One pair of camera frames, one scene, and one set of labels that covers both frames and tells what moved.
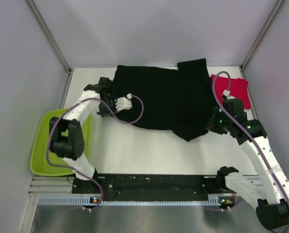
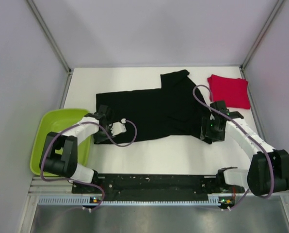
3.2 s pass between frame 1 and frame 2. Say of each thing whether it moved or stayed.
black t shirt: moved
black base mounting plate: stayed
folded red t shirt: stayed
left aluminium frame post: stayed
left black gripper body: moved
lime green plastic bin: stayed
